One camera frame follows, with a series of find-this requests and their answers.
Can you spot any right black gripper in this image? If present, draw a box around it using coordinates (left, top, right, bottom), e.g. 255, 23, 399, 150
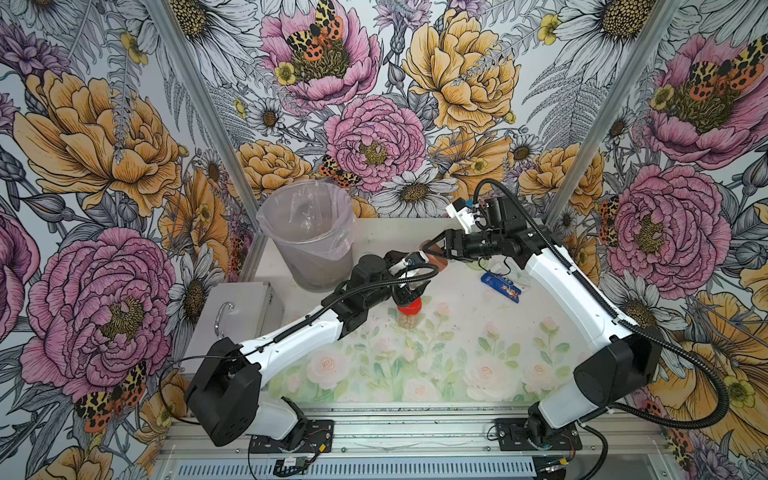
423, 228, 504, 266

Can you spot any mesh bin with pink bag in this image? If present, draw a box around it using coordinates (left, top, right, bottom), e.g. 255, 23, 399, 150
257, 181, 356, 292

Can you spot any brown lid peanut jar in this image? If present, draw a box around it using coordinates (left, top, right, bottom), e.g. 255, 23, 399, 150
406, 264, 439, 296

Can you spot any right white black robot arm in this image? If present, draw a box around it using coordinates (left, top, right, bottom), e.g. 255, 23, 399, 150
425, 197, 661, 448

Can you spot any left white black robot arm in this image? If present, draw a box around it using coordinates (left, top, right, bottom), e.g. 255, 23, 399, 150
185, 251, 439, 451

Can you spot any red lid peanut jar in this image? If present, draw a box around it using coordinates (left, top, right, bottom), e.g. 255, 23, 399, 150
396, 299, 422, 330

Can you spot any blue gauze bandage packet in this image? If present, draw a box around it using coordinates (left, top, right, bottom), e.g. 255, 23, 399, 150
481, 272, 522, 303

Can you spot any silver aluminium case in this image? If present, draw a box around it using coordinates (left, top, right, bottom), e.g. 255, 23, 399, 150
179, 282, 285, 381

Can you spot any left black cable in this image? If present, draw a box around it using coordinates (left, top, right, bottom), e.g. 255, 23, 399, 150
157, 262, 441, 427

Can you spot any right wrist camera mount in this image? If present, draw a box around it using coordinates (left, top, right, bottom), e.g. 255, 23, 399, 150
445, 198, 483, 235

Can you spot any right black corrugated cable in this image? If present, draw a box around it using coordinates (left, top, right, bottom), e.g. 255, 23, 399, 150
472, 178, 731, 430

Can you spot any aluminium rail frame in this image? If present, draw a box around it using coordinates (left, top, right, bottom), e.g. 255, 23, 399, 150
152, 402, 686, 479

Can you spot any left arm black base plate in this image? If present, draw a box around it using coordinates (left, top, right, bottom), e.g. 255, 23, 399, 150
248, 419, 335, 454

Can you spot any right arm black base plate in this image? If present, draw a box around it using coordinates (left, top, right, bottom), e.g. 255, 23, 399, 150
488, 417, 583, 452

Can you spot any left aluminium corner post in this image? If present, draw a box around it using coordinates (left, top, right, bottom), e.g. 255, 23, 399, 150
140, 0, 268, 232

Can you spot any aluminium corner post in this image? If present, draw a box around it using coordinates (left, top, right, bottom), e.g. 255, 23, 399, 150
543, 0, 683, 227
140, 0, 268, 232

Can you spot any right aluminium corner post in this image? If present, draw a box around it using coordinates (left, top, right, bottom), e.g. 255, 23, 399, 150
543, 0, 683, 227

